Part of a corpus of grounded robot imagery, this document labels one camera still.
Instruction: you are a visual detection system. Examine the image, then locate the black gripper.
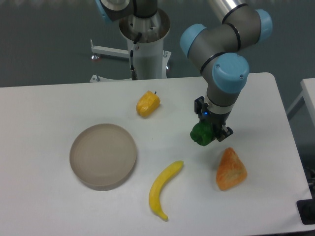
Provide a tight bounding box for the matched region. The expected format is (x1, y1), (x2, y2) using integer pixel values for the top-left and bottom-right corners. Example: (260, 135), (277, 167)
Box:
(194, 96), (233, 142)

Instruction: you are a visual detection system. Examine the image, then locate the green toy pepper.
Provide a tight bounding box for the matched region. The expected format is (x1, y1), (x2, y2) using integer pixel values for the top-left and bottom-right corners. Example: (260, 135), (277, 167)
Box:
(190, 121), (215, 146)

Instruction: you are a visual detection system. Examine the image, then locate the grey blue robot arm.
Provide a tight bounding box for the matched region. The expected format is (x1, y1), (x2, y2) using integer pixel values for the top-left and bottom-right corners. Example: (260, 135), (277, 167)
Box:
(96, 0), (273, 146)

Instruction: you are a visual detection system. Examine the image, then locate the yellow toy pepper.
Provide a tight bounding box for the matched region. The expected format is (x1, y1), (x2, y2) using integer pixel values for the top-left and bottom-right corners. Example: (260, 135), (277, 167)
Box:
(136, 91), (160, 117)

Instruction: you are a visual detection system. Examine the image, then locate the beige round plate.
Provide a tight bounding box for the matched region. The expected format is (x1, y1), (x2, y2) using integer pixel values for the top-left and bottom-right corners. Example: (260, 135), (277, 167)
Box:
(69, 123), (137, 191)

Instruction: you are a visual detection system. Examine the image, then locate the orange toy pastry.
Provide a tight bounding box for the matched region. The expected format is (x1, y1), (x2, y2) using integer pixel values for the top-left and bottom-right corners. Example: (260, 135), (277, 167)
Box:
(216, 147), (248, 191)

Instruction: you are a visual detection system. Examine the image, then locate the yellow toy banana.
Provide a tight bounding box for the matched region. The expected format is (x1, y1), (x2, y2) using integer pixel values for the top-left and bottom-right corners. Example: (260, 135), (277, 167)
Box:
(148, 160), (184, 221)

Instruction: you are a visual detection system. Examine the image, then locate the white side table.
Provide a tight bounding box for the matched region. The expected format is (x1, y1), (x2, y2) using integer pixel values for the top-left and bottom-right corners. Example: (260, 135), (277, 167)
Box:
(286, 78), (315, 124)

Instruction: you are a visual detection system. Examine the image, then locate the black device at edge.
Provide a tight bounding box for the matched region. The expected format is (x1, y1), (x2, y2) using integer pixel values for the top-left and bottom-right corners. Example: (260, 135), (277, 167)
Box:
(296, 167), (315, 225)

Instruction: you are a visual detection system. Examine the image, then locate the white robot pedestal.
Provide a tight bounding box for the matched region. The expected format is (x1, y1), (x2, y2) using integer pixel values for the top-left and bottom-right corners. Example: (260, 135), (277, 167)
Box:
(91, 8), (171, 80)

